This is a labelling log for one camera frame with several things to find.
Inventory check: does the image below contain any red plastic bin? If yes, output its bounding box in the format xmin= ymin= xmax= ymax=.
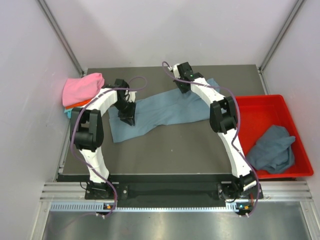
xmin=236 ymin=94 xmax=314 ymax=180

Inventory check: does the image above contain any folded teal t-shirt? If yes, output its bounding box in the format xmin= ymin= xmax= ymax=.
xmin=64 ymin=108 xmax=73 ymax=119

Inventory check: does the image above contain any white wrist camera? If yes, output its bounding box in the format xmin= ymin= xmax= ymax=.
xmin=125 ymin=90 xmax=136 ymax=103
xmin=167 ymin=63 xmax=181 ymax=80

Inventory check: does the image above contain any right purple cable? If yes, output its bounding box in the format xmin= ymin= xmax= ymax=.
xmin=161 ymin=61 xmax=261 ymax=217

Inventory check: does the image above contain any aluminium frame rail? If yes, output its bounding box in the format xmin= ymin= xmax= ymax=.
xmin=40 ymin=181 xmax=313 ymax=202

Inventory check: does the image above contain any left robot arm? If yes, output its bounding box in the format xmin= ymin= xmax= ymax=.
xmin=70 ymin=79 xmax=136 ymax=199

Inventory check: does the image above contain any grey-blue polo shirt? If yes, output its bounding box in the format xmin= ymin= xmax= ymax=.
xmin=108 ymin=88 xmax=210 ymax=143

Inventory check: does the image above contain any purple cable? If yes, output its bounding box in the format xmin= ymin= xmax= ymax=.
xmin=161 ymin=61 xmax=261 ymax=217
xmin=70 ymin=76 xmax=148 ymax=218

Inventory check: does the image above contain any folded orange t-shirt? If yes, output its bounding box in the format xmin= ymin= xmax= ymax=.
xmin=65 ymin=99 xmax=91 ymax=110

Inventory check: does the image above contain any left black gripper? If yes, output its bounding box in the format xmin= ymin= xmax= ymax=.
xmin=113 ymin=99 xmax=137 ymax=126

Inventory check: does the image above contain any grey slotted cable duct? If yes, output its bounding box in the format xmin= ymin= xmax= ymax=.
xmin=50 ymin=201 xmax=250 ymax=213

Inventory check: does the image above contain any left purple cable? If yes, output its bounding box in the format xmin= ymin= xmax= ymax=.
xmin=70 ymin=76 xmax=148 ymax=218

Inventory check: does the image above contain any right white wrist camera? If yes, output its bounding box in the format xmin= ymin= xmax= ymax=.
xmin=167 ymin=63 xmax=181 ymax=80

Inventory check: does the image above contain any folded pink t-shirt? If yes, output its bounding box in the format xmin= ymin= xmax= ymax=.
xmin=62 ymin=73 xmax=105 ymax=107

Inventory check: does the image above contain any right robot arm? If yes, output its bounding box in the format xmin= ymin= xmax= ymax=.
xmin=168 ymin=62 xmax=260 ymax=198

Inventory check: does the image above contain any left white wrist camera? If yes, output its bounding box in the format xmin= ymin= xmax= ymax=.
xmin=125 ymin=90 xmax=136 ymax=103

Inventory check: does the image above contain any grey-blue shirt in bin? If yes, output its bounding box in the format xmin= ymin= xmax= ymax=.
xmin=246 ymin=125 xmax=296 ymax=174

